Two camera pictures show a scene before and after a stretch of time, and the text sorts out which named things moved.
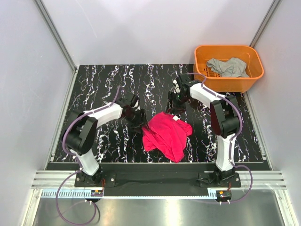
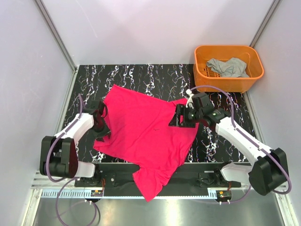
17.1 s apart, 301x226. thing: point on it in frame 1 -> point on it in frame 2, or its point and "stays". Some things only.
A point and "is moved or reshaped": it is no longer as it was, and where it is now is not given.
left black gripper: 141,121 -> 105,132
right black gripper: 179,108 -> 176,119
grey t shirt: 231,68 stays
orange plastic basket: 228,68 stays
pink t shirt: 163,133 is moved or reshaped
